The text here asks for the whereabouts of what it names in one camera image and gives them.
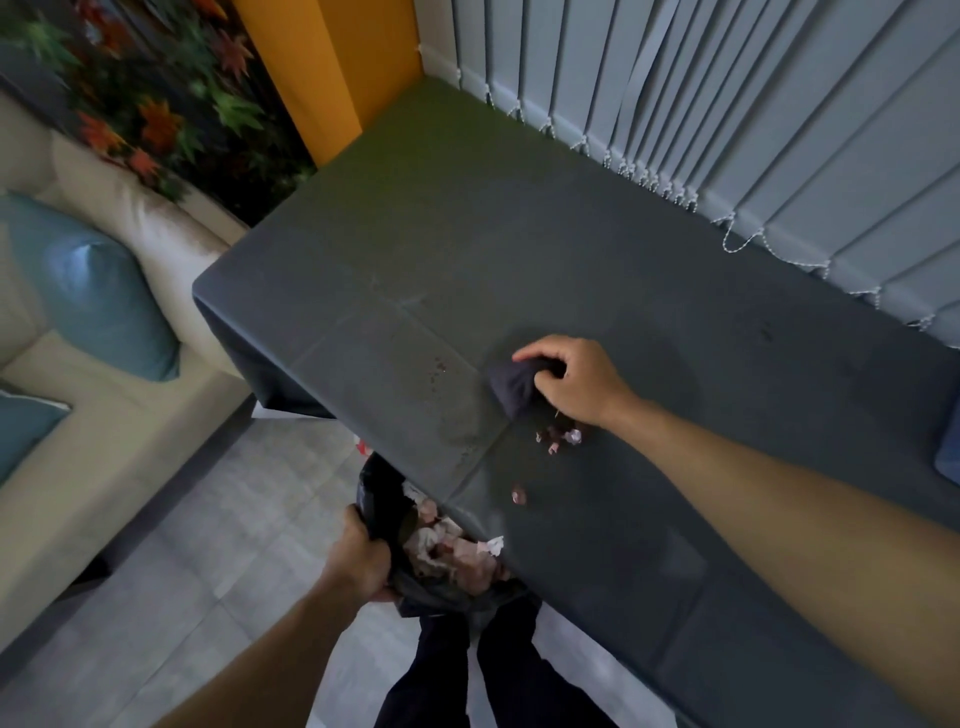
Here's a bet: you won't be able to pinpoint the person's right hand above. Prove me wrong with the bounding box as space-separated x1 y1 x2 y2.
512 334 644 434

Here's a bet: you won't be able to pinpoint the large teal cushion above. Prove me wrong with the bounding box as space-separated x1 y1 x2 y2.
0 190 182 384

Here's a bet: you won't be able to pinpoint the blue cushion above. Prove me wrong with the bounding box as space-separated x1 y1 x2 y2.
933 403 960 486

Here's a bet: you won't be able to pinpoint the pile of pink crumbs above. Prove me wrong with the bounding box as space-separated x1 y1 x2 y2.
534 423 585 456

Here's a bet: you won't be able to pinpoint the grey vertical blinds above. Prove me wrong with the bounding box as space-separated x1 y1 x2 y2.
412 0 960 351

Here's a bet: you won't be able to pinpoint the beige sofa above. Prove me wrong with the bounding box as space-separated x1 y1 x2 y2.
0 88 258 655

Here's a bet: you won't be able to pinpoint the dark grey tablecloth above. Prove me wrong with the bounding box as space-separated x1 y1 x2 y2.
192 75 960 728

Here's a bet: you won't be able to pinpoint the black trash bag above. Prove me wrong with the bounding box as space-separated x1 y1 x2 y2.
353 450 543 621

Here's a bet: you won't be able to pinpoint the yellow pillar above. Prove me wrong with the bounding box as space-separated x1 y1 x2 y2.
231 0 426 169

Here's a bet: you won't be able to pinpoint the person's right forearm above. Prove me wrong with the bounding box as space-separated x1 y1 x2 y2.
611 396 960 678

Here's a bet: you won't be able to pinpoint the person's dark trousers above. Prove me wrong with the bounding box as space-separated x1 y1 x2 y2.
373 591 621 728

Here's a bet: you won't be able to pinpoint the white bead chain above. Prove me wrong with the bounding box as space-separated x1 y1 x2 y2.
418 43 939 333

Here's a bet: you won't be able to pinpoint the dark navy wiping cloth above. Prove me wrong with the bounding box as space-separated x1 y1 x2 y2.
487 357 568 422

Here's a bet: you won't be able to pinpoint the autumn leaf wall picture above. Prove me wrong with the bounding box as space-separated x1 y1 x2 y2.
0 0 318 228

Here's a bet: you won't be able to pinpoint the crumpled paper waste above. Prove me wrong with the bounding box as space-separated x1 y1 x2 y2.
401 483 513 595

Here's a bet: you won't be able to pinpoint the small teal cushion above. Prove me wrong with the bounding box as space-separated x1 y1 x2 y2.
0 382 73 486

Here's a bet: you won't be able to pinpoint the person's left forearm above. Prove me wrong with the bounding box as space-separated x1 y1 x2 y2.
153 571 376 728

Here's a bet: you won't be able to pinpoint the person's left hand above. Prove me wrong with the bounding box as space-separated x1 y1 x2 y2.
318 504 395 606

